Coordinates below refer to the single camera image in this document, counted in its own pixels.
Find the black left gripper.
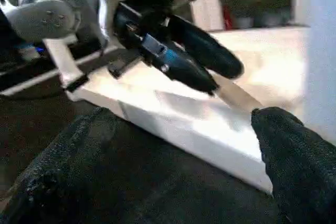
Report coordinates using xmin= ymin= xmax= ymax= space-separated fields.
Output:
xmin=102 ymin=0 xmax=245 ymax=97

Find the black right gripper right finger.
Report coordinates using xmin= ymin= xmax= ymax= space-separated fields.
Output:
xmin=251 ymin=107 xmax=336 ymax=224

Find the white plastic table leg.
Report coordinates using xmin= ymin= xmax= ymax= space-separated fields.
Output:
xmin=304 ymin=0 xmax=336 ymax=146

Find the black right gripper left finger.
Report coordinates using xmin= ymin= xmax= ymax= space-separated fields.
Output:
xmin=0 ymin=108 xmax=124 ymax=224

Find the black work mat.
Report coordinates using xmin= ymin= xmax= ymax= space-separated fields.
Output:
xmin=0 ymin=40 xmax=336 ymax=224

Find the white plastic table top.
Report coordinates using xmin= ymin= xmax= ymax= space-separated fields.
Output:
xmin=68 ymin=25 xmax=336 ymax=193

